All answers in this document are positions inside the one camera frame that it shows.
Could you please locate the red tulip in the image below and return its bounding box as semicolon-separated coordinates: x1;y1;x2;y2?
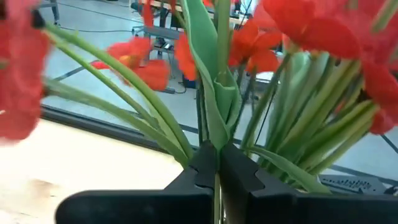
294;17;363;60
179;0;242;224

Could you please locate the red blossom bunch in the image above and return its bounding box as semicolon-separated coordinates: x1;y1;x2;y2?
0;0;200;170
228;0;398;194

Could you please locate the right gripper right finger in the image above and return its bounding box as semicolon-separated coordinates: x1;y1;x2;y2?
219;142;398;224

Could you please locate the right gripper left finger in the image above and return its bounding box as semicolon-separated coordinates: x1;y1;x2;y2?
55;141;218;224

